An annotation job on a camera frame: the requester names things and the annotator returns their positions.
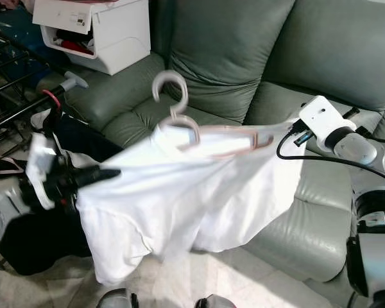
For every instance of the pale pink plastic hanger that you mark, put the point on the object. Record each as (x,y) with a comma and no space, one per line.
(183,86)
(3,170)

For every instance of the navy and white garment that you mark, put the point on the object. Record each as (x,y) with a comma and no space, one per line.
(83,138)

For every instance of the white plastic storage bin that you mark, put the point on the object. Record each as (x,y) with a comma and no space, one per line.
(122,38)

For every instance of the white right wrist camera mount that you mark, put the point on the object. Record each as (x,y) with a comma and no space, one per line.
(321,115)

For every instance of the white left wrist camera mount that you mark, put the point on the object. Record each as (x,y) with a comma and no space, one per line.
(42,160)

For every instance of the black metal drying rack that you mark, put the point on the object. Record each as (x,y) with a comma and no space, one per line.
(76,79)

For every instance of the large blue bag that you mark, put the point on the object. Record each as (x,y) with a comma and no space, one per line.
(19,25)

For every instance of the red pink plastic hanger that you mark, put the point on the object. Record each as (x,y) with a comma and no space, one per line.
(54,97)

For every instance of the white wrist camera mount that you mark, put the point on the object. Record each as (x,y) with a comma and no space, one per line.
(42,160)
(321,115)

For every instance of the grey robot left leg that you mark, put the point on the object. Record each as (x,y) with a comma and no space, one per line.
(115,299)

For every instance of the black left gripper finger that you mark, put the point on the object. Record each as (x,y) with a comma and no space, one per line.
(95,175)

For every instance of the grey green leather sofa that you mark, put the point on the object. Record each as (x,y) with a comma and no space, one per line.
(224,38)

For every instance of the black shirt with grey print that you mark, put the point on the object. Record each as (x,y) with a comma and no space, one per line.
(38,244)

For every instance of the white shirt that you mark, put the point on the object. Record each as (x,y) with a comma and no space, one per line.
(179,199)

